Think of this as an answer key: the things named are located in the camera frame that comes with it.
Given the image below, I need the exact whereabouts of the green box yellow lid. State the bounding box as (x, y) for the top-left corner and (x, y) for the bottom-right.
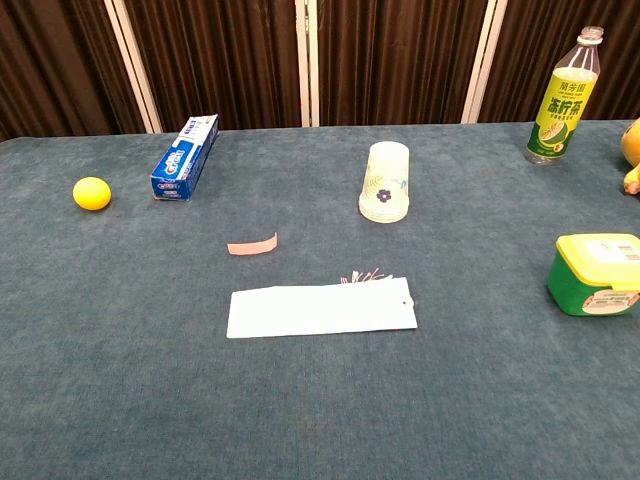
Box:
(546, 231), (640, 317)

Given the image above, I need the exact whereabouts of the yellow plush duck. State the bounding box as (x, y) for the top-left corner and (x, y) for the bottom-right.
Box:
(620, 118), (640, 195)

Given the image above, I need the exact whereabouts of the teal felt table cover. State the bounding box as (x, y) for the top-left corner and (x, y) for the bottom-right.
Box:
(0, 118), (640, 480)

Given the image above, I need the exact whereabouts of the blue white toothpaste box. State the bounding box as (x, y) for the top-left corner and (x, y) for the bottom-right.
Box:
(150, 113), (221, 202)

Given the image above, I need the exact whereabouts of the white cup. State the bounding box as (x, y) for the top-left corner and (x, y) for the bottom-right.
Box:
(358, 141), (411, 224)

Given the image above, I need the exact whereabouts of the pink paper strip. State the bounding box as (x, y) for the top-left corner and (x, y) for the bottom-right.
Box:
(226, 231), (280, 257)

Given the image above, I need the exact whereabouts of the green label tea bottle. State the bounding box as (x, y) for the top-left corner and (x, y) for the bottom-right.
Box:
(524, 25), (606, 166)

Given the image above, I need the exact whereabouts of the dark pleated screen panel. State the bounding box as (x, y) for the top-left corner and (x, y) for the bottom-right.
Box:
(305, 0), (499, 127)
(104, 0), (309, 134)
(462, 0), (640, 124)
(0, 0), (162, 144)

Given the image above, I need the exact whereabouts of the yellow ball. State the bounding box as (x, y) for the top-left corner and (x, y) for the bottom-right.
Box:
(72, 176), (113, 212)

